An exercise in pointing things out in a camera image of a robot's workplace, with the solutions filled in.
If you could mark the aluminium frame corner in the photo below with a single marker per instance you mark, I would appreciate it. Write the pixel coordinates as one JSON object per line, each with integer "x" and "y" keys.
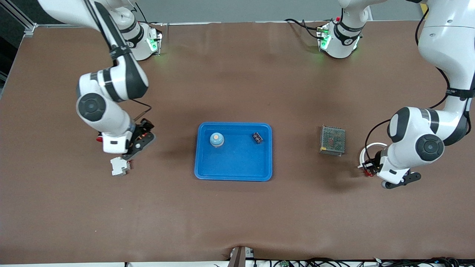
{"x": 29, "y": 29}

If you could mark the brown camera mount post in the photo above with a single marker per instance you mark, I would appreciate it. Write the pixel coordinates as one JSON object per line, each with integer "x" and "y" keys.
{"x": 239, "y": 257}

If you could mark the white circuit breaker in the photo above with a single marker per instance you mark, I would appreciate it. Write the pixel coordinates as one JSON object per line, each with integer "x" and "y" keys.
{"x": 119, "y": 166}

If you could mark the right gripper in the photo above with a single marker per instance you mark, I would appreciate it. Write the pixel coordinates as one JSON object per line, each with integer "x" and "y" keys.
{"x": 146, "y": 126}

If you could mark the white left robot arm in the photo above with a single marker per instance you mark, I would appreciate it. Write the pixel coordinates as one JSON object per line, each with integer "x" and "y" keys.
{"x": 429, "y": 147}

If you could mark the blue dome call bell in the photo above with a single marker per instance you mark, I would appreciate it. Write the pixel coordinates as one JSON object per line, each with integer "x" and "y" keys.
{"x": 217, "y": 139}

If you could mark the metal mesh power supply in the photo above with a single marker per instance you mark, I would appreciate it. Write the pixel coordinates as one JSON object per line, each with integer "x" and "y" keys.
{"x": 333, "y": 140}

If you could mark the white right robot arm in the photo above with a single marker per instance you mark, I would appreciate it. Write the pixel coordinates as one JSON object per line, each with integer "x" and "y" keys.
{"x": 91, "y": 107}

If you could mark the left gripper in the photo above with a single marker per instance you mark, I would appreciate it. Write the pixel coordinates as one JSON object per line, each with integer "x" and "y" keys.
{"x": 374, "y": 162}

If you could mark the white semicircular bracket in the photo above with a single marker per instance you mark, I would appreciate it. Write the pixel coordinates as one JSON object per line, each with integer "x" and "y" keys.
{"x": 377, "y": 144}

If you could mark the blue plastic tray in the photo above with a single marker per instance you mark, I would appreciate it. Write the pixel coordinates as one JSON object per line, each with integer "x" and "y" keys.
{"x": 237, "y": 163}

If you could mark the small black relay module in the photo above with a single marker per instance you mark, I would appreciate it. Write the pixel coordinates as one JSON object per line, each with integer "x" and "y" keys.
{"x": 257, "y": 137}

